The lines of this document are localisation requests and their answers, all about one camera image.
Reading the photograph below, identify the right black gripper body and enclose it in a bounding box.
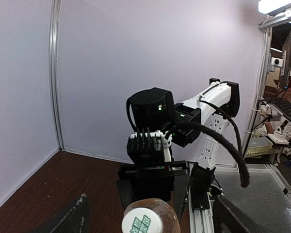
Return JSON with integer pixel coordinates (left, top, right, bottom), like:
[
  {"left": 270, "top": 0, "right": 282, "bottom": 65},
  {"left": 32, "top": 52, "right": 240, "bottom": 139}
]
[{"left": 117, "top": 161, "right": 189, "bottom": 202}]

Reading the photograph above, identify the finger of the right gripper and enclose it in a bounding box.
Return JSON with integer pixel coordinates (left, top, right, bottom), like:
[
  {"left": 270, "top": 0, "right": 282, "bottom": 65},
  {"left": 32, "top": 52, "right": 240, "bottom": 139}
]
[
  {"left": 116, "top": 180, "right": 136, "bottom": 209},
  {"left": 174, "top": 175, "right": 190, "bottom": 217}
]

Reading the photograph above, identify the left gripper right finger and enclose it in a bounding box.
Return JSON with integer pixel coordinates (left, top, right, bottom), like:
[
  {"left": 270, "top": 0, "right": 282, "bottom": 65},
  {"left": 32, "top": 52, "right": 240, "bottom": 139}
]
[{"left": 212, "top": 195, "right": 255, "bottom": 233}]

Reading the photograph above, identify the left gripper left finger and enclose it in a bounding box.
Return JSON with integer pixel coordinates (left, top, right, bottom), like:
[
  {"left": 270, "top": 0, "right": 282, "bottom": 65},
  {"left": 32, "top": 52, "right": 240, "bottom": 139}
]
[{"left": 45, "top": 194, "right": 90, "bottom": 233}]

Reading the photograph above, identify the white tea bottle cap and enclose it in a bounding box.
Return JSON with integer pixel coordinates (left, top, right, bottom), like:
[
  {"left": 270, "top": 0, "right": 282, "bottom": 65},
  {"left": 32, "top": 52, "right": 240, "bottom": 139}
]
[{"left": 121, "top": 207, "right": 163, "bottom": 233}]

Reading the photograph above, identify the brown tea bottle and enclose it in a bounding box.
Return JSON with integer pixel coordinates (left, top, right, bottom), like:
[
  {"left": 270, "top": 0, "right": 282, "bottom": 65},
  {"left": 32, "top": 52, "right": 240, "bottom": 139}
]
[{"left": 123, "top": 198, "right": 181, "bottom": 233}]

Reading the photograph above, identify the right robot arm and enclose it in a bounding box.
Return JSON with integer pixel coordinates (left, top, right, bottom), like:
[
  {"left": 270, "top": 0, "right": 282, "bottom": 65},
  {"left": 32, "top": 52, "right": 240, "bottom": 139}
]
[{"left": 116, "top": 78, "right": 240, "bottom": 217}]

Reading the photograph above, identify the seated person red cap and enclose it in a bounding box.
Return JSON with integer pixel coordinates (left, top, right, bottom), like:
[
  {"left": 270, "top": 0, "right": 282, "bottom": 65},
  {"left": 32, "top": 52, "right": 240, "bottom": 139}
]
[{"left": 261, "top": 76, "right": 291, "bottom": 151}]

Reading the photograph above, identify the ceiling light bar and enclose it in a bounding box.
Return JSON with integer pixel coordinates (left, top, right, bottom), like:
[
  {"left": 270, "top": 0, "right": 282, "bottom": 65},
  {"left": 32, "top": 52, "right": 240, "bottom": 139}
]
[{"left": 258, "top": 0, "right": 291, "bottom": 16}]

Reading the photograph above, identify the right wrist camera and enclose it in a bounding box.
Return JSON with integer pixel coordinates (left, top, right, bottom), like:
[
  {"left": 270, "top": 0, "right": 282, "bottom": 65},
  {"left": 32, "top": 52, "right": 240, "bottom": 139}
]
[{"left": 127, "top": 130, "right": 173, "bottom": 167}]

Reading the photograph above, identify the right black braided cable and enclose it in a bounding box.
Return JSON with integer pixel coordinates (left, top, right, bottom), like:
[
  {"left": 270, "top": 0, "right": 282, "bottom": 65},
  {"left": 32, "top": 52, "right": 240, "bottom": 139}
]
[{"left": 172, "top": 101, "right": 251, "bottom": 189}]

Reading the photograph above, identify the right aluminium frame post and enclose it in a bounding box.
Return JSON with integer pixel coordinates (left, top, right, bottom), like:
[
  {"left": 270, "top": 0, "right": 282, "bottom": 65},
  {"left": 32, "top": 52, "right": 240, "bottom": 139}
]
[{"left": 48, "top": 0, "right": 64, "bottom": 150}]

